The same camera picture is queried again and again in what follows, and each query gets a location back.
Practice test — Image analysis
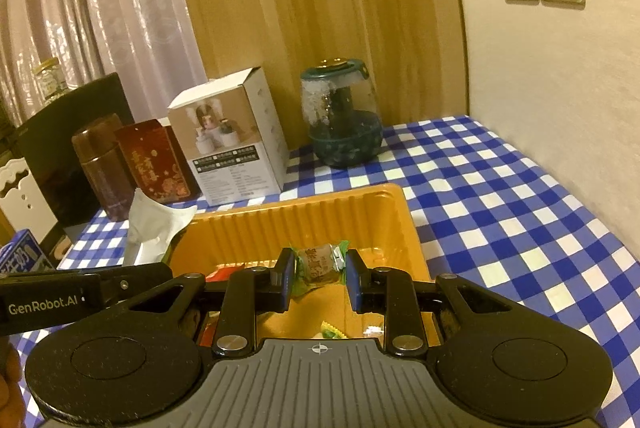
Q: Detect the orange plastic tray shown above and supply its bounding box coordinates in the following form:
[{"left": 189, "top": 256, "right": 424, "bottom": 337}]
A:
[{"left": 166, "top": 184, "right": 431, "bottom": 339}]

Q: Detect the green glass humidifier jar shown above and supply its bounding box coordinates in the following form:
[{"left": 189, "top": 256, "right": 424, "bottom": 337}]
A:
[{"left": 300, "top": 57, "right": 383, "bottom": 169}]

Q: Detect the green yellow candy packet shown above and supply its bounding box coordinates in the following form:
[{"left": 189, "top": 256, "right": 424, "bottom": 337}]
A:
[{"left": 312, "top": 321, "right": 348, "bottom": 339}]

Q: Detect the red festive gift box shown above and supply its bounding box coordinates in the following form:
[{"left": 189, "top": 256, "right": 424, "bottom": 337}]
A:
[{"left": 115, "top": 119, "right": 201, "bottom": 205}]

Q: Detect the blue white checkered tablecloth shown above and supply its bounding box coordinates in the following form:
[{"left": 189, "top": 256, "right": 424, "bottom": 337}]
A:
[{"left": 26, "top": 117, "right": 639, "bottom": 427}]

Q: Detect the silver foil snack packet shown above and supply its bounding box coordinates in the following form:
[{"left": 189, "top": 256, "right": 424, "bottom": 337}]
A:
[{"left": 122, "top": 188, "right": 198, "bottom": 266}]

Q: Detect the blue milk carton box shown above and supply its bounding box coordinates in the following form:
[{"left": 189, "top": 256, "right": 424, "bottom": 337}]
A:
[{"left": 0, "top": 229, "right": 54, "bottom": 274}]

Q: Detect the green brown candy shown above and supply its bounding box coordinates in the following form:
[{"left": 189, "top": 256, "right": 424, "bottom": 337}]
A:
[{"left": 291, "top": 240, "right": 349, "bottom": 298}]

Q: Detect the white chair back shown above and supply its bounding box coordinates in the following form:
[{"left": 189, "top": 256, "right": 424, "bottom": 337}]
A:
[{"left": 1, "top": 158, "right": 58, "bottom": 244}]

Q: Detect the brown cylindrical tin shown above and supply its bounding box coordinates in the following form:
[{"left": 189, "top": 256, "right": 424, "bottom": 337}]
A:
[{"left": 72, "top": 114, "right": 136, "bottom": 221}]

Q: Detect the pink sheer curtain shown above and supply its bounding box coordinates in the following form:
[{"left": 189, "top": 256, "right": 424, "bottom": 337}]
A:
[{"left": 1, "top": 0, "right": 207, "bottom": 125}]

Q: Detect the person's left hand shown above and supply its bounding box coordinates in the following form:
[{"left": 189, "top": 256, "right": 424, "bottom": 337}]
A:
[{"left": 0, "top": 342, "right": 26, "bottom": 428}]

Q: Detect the small glass jar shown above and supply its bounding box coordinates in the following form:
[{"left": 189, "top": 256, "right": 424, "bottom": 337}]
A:
[{"left": 32, "top": 57, "right": 70, "bottom": 105}]

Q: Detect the white humidifier product box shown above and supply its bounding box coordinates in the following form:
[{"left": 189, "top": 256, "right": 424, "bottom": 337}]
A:
[{"left": 167, "top": 67, "right": 290, "bottom": 206}]

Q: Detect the black box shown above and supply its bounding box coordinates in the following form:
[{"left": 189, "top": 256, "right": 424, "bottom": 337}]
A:
[{"left": 8, "top": 73, "right": 134, "bottom": 227}]

